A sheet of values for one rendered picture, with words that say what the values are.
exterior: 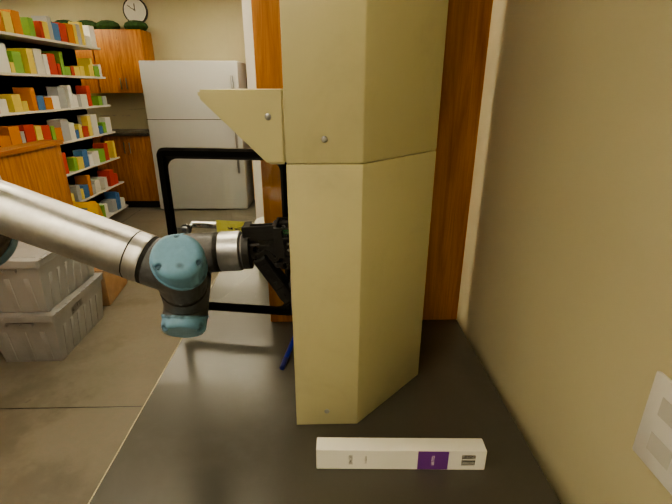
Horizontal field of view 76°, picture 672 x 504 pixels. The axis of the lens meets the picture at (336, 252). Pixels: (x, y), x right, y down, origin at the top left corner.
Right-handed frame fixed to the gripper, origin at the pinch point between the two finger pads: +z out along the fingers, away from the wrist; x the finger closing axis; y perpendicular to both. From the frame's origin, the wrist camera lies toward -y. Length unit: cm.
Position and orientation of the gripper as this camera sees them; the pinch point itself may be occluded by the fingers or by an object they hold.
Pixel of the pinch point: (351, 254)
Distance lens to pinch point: 81.7
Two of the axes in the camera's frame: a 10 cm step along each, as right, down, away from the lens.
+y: -0.5, -9.3, -3.6
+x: -0.3, -3.6, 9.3
